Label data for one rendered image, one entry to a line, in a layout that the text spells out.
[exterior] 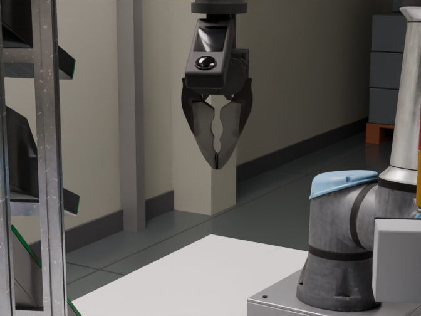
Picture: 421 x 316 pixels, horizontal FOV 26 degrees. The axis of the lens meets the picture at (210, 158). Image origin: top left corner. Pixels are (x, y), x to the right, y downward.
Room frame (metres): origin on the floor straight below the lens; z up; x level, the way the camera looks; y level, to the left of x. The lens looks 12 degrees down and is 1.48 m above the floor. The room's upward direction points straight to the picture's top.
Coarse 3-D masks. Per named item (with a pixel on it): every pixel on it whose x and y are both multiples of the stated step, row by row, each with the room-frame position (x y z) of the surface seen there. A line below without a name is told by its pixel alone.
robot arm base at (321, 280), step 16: (320, 256) 1.51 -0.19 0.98; (336, 256) 1.49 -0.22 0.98; (352, 256) 1.49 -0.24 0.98; (368, 256) 1.51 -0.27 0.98; (304, 272) 1.55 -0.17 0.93; (320, 272) 1.50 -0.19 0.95; (336, 272) 1.49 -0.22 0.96; (352, 272) 1.49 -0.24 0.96; (368, 272) 1.50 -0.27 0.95; (304, 288) 1.51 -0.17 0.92; (320, 288) 1.49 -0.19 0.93; (336, 288) 1.48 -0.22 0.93; (352, 288) 1.49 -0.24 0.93; (368, 288) 1.49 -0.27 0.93; (320, 304) 1.48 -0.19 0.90; (336, 304) 1.47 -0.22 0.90; (352, 304) 1.47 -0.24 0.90; (368, 304) 1.49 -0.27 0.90
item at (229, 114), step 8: (232, 104) 1.14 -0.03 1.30; (240, 104) 1.14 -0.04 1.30; (224, 112) 1.14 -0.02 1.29; (232, 112) 1.14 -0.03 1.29; (240, 112) 1.14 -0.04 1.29; (224, 120) 1.14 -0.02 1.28; (232, 120) 1.14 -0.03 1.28; (224, 128) 1.14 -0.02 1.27; (232, 128) 1.14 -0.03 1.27; (224, 136) 1.14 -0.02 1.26; (232, 136) 1.14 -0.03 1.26; (224, 144) 1.14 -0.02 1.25; (232, 144) 1.14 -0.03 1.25; (224, 152) 1.14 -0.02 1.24; (232, 152) 1.14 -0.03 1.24; (224, 160) 1.14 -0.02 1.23
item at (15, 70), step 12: (12, 0) 0.90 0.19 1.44; (24, 0) 0.93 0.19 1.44; (12, 12) 0.90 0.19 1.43; (24, 12) 0.93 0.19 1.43; (12, 24) 0.90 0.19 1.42; (24, 24) 0.92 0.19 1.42; (12, 36) 0.91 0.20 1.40; (24, 36) 0.92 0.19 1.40; (60, 48) 1.00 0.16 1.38; (60, 60) 1.00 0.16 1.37; (72, 60) 1.03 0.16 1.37; (12, 72) 1.03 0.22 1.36; (24, 72) 1.02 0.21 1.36; (60, 72) 1.01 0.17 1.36; (72, 72) 1.03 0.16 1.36
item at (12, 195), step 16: (16, 112) 0.90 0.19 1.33; (16, 128) 0.90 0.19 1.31; (16, 144) 0.90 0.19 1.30; (32, 144) 0.93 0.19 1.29; (16, 160) 0.90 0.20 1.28; (32, 160) 0.93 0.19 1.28; (16, 176) 0.89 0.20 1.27; (32, 176) 0.93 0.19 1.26; (16, 192) 0.91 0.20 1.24; (32, 192) 0.93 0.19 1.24; (64, 192) 1.00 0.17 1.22; (64, 208) 1.00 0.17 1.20
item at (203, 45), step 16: (208, 32) 1.12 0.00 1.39; (224, 32) 1.12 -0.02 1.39; (192, 48) 1.09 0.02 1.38; (208, 48) 1.09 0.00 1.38; (224, 48) 1.09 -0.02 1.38; (192, 64) 1.07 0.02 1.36; (208, 64) 1.06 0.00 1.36; (224, 64) 1.06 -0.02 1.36; (192, 80) 1.06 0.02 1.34; (208, 80) 1.05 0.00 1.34; (224, 80) 1.06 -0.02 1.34
